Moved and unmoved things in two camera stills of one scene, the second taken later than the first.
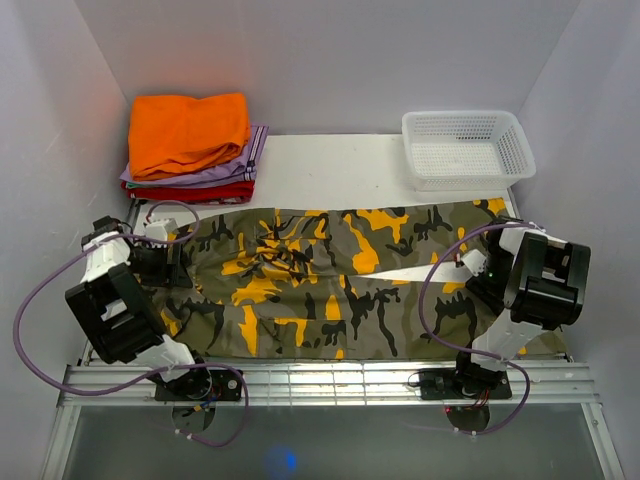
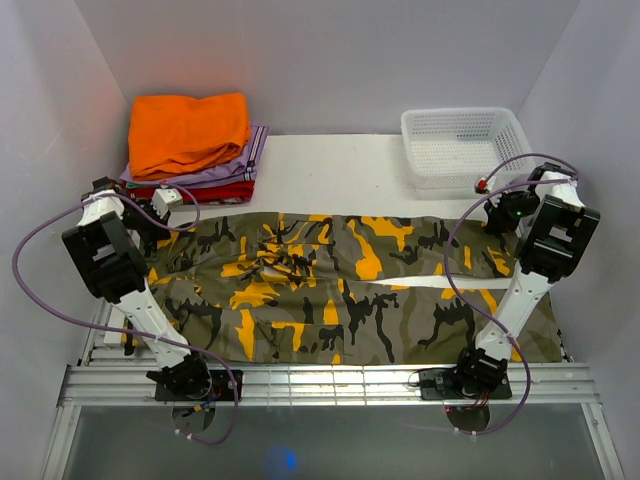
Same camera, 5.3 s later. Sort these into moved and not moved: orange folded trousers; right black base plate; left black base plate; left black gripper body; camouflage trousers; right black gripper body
Moved: right black gripper body; left black gripper body
Not moved: camouflage trousers; right black base plate; orange folded trousers; left black base plate
